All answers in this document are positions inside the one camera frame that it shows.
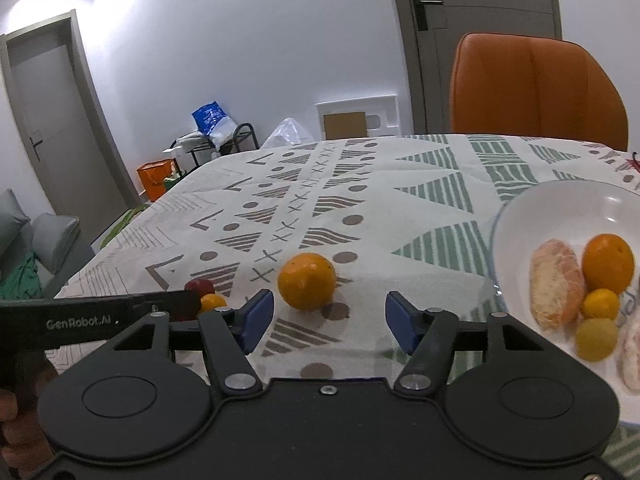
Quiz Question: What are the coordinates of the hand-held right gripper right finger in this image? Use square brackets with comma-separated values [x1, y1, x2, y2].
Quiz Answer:
[385, 291, 549, 392]

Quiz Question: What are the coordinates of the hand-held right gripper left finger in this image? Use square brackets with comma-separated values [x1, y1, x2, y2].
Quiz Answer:
[109, 288, 275, 392]

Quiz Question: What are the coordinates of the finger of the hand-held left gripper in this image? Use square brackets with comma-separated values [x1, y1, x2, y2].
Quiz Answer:
[134, 290, 201, 322]

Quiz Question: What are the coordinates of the dark red fruit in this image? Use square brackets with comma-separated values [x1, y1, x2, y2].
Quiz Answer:
[184, 279, 215, 301]

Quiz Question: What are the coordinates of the small orange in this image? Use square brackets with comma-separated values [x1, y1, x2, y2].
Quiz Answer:
[199, 293, 228, 315]
[580, 288, 621, 321]

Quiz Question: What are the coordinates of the large orange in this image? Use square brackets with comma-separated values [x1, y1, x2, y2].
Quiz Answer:
[277, 252, 337, 310]

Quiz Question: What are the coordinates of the white ceramic bowl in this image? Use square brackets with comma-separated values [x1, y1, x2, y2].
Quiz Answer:
[490, 180, 640, 431]

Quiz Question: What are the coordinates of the yellow-green round fruit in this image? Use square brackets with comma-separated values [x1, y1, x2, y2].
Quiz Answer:
[575, 317, 619, 362]

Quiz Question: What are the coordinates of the medium orange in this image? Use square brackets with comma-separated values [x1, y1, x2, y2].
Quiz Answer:
[581, 233, 635, 296]

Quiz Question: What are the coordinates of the peeled pomelo piece pale pink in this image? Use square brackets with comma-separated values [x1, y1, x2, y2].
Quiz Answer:
[616, 317, 640, 393]

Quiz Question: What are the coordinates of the person's left hand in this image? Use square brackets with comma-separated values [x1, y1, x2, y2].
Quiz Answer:
[0, 390, 57, 469]

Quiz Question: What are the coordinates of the green cloth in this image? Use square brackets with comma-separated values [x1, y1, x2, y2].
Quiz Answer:
[0, 252, 43, 301]

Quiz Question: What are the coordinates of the grey sofa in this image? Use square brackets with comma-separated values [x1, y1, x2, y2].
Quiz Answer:
[0, 189, 96, 306]

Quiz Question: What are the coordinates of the green floor mat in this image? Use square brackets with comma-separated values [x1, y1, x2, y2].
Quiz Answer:
[100, 207, 146, 248]

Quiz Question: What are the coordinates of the orange paper bag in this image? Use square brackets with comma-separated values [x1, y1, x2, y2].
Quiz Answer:
[137, 158, 177, 202]

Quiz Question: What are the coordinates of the patterned tablecloth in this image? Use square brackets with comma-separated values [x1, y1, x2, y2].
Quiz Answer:
[45, 133, 640, 480]

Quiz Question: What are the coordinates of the black shoe rack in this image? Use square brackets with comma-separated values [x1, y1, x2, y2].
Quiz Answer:
[172, 122, 260, 166]

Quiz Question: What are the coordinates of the translucent plastic bag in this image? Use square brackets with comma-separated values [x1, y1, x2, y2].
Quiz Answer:
[261, 117, 316, 150]

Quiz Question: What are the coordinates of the blue plastic bag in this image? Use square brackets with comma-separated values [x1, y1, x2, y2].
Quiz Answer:
[191, 101, 238, 145]

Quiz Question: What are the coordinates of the grey side door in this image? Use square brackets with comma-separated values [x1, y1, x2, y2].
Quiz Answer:
[0, 10, 132, 221]

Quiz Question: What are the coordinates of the brown cardboard piece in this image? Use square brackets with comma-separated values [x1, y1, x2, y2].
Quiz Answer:
[322, 111, 368, 140]

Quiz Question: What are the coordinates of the white foam packaging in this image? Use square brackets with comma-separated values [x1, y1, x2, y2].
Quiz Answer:
[315, 94, 401, 141]

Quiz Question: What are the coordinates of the orange leather chair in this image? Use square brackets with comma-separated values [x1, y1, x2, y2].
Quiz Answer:
[450, 32, 629, 152]

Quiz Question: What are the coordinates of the black door handle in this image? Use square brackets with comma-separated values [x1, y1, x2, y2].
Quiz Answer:
[411, 0, 445, 31]

